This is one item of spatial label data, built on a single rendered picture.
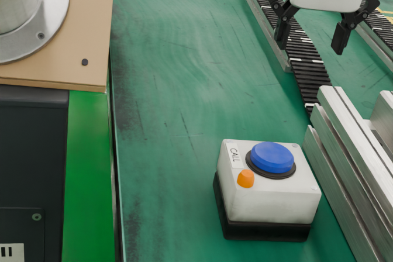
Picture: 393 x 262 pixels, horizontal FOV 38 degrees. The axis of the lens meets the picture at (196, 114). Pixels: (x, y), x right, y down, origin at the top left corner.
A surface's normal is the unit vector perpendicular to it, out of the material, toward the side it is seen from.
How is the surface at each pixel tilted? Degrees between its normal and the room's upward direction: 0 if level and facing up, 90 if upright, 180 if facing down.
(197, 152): 0
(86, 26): 47
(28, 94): 0
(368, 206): 90
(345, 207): 90
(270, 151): 3
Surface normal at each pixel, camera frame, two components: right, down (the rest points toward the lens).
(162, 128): 0.15, -0.85
